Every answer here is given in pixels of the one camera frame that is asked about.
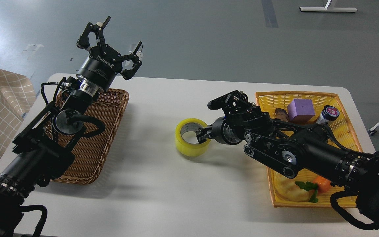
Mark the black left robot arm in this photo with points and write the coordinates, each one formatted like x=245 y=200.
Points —
x=44 y=147

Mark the brown toy animal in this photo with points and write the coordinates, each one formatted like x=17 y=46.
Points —
x=281 y=114

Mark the purple foam block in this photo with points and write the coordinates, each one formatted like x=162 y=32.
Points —
x=300 y=110

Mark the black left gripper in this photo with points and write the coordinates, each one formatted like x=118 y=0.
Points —
x=99 y=64

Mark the orange toy carrot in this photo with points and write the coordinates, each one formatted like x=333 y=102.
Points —
x=318 y=186

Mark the yellow plastic basket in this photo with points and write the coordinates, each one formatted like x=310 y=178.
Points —
x=342 y=128

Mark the white stand base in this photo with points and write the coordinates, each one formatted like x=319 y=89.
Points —
x=329 y=7

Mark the toy croissant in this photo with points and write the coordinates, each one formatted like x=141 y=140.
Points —
x=288 y=189

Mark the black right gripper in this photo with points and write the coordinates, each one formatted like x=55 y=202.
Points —
x=219 y=131

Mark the brown wicker basket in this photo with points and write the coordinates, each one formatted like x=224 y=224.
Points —
x=91 y=153

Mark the yellow tape roll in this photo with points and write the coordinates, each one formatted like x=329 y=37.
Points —
x=183 y=146

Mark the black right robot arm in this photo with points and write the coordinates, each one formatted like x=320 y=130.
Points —
x=288 y=148

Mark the small jar with dark lid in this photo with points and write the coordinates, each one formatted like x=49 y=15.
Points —
x=328 y=115

